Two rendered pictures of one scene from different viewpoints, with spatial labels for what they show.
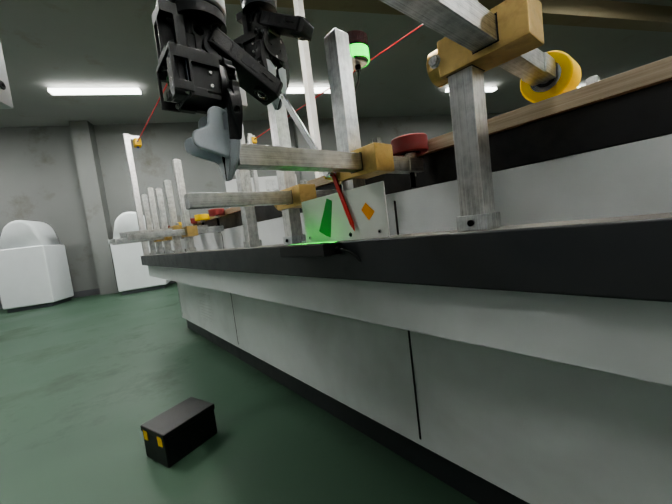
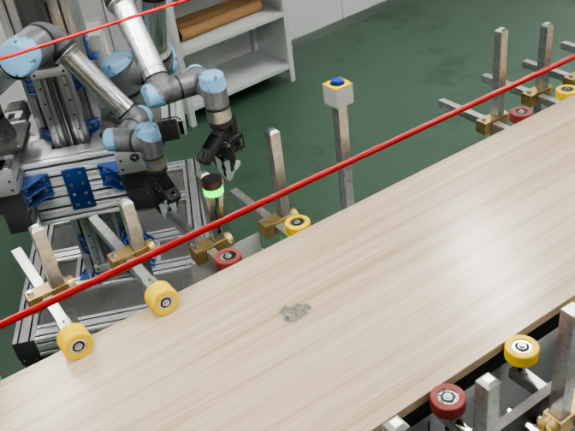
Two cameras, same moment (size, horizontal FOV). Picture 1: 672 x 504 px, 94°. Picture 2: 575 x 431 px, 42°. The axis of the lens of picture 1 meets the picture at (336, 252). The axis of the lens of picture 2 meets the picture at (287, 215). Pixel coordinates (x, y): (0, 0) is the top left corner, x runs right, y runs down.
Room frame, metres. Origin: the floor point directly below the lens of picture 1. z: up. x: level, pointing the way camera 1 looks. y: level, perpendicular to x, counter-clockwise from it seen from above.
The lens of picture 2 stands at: (1.20, -1.88, 2.21)
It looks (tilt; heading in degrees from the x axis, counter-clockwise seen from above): 34 degrees down; 100
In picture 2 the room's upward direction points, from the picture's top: 8 degrees counter-clockwise
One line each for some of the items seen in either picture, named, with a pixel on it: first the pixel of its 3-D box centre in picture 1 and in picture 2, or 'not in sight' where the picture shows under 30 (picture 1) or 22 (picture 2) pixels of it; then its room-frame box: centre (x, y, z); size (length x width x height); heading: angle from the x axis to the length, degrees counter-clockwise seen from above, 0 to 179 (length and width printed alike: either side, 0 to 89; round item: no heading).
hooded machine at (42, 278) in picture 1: (32, 264); not in sight; (5.54, 5.36, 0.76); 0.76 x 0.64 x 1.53; 105
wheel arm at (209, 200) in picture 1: (280, 198); (266, 218); (0.78, 0.12, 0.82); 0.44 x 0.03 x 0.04; 130
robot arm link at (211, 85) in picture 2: not in sight; (213, 90); (0.69, 0.10, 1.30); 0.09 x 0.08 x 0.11; 124
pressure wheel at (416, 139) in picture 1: (411, 162); (230, 269); (0.71, -0.19, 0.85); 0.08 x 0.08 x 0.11
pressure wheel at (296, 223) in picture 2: not in sight; (299, 235); (0.90, -0.03, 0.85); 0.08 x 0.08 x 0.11
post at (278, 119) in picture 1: (284, 162); (281, 194); (0.84, 0.11, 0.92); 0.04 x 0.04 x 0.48; 40
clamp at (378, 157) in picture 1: (360, 165); (212, 247); (0.63, -0.07, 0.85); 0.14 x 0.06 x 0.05; 40
